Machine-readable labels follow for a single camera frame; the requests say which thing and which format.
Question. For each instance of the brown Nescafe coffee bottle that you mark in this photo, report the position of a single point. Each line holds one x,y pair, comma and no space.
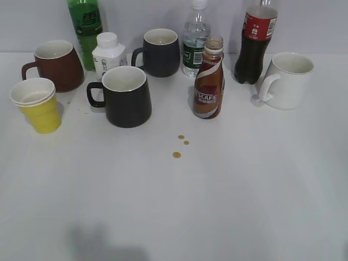
210,82

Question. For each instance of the yellow paper cup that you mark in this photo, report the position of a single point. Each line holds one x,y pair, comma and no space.
36,99

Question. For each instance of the black ceramic mug front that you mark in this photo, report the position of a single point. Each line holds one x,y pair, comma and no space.
124,94

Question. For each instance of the dark grey ceramic mug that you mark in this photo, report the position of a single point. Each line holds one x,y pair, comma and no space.
160,53

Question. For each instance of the small white milk bottle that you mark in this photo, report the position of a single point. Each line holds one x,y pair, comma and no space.
108,54

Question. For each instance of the clear water bottle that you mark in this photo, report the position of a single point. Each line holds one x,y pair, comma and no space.
195,33

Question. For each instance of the white ceramic mug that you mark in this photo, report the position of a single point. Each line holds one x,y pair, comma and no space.
286,81

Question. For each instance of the cola bottle red label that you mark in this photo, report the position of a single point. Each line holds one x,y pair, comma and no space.
258,27

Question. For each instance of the brown ceramic mug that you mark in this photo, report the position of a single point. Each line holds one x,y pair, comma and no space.
57,61

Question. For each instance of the green soda bottle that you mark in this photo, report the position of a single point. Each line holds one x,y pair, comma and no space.
87,25

